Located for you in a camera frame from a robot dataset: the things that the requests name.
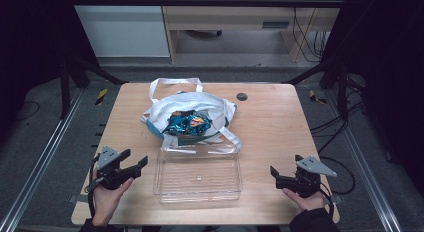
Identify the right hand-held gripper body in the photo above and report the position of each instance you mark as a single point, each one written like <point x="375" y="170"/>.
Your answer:
<point x="305" y="182"/>

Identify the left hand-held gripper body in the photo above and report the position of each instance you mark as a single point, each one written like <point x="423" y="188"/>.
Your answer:
<point x="111" y="174"/>

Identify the person's right hand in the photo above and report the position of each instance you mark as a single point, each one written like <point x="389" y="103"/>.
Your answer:
<point x="306" y="201"/>

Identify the person's left hand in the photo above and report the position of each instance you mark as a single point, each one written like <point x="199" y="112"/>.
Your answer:
<point x="107" y="199"/>

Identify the clear plastic container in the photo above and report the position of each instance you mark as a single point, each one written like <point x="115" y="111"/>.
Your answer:
<point x="200" y="178"/>

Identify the black yellow floor marker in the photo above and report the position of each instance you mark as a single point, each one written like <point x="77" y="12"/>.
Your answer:
<point x="101" y="96"/>
<point x="314" y="96"/>

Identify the blue foil snack packets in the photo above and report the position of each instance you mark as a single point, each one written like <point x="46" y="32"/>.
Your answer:
<point x="187" y="122"/>

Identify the white tote bag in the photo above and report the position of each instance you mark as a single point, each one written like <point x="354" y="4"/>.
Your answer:
<point x="190" y="103"/>

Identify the black metal stand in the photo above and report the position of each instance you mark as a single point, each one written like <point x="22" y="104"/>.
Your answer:
<point x="65" y="88"/>
<point x="341" y="92"/>

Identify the dark round table grommet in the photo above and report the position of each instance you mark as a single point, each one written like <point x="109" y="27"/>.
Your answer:
<point x="242" y="96"/>

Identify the black curtain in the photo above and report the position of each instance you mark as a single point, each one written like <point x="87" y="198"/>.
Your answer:
<point x="390" y="75"/>
<point x="30" y="42"/>

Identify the white cabinet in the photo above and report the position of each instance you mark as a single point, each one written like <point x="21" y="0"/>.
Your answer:
<point x="123" y="28"/>

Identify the light wooden desk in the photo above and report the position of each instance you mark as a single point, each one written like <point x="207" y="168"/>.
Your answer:
<point x="230" y="15"/>

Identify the aluminium floor rail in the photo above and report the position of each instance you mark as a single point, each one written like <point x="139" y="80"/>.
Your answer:
<point x="43" y="152"/>
<point x="363" y="168"/>

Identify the black horizontal frame bar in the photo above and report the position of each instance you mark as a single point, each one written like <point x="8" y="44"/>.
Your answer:
<point x="200" y="1"/>

